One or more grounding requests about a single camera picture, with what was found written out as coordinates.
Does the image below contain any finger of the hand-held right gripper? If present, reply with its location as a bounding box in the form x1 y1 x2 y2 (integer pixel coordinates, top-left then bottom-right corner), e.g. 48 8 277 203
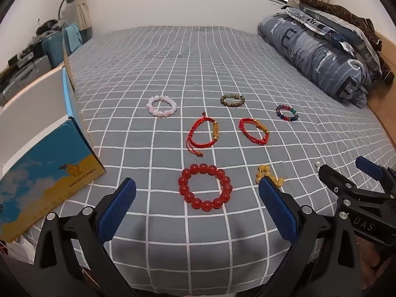
355 156 396 192
318 164 359 198

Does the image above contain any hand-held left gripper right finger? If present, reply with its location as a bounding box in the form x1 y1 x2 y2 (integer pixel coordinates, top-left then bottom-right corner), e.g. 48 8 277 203
258 176 362 297

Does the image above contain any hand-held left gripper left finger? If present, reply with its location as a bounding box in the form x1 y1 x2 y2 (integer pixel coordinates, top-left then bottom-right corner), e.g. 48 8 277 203
33 177 146 297

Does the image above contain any yellow bead bracelet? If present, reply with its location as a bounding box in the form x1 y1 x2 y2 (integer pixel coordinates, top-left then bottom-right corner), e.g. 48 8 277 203
255 165 285 188

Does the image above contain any red bead bracelet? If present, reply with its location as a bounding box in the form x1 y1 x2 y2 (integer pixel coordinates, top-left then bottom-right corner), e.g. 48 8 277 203
178 163 233 212

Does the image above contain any multicolour bead bracelet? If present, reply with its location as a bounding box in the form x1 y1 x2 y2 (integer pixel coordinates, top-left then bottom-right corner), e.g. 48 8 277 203
276 104 300 122

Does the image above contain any blue and yellow cardboard box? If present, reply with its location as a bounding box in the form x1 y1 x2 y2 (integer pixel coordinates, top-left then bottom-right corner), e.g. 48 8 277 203
0 23 106 265

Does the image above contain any red cord bracelet gold tube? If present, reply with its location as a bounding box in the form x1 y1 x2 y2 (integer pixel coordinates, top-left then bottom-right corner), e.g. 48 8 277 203
239 118 270 146
186 115 221 157

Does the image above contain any pink bead bracelet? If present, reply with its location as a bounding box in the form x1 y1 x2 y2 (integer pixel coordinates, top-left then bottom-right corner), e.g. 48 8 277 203
146 95 178 118

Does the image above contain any person's right hand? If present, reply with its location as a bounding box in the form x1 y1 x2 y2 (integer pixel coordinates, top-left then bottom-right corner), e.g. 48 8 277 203
356 235 391 297

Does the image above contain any wooden headboard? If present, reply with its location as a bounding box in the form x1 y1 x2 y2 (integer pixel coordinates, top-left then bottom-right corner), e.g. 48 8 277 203
365 31 396 149

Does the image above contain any folded grey blue duvet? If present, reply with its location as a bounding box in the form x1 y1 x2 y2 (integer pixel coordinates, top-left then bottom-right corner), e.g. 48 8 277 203
257 12 376 109

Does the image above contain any striped patterned pillow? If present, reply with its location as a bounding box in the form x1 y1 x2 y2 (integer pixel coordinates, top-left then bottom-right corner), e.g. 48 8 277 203
281 4 382 75

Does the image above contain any brown blanket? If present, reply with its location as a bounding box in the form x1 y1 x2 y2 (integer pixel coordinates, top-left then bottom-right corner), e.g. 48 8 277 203
298 0 396 84

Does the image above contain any grey suitcase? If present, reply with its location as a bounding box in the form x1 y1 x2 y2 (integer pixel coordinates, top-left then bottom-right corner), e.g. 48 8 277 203
0 55 51 106

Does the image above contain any blue suitcase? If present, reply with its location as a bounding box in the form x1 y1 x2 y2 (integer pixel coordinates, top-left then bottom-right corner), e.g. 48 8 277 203
40 23 84 69

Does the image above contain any pile of black cases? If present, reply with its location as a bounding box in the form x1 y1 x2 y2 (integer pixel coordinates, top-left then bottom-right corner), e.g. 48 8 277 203
0 49 35 79

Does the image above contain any dark clutter on suitcase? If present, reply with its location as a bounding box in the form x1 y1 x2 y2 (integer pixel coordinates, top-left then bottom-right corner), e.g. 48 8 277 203
35 19 65 36

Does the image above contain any olive brown bead bracelet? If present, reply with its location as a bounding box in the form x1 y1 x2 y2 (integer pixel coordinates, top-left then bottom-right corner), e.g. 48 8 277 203
220 93 246 107

